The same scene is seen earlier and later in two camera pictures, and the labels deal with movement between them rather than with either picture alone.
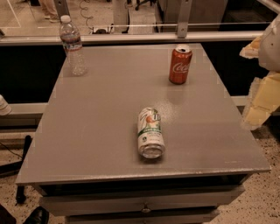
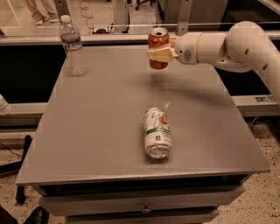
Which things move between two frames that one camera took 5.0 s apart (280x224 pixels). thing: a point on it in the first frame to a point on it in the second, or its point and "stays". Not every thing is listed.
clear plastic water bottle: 70,38 stays
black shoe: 40,215 stays
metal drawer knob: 146,210 stays
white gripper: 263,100 to 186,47
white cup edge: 5,108 stays
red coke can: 179,64 to 158,38
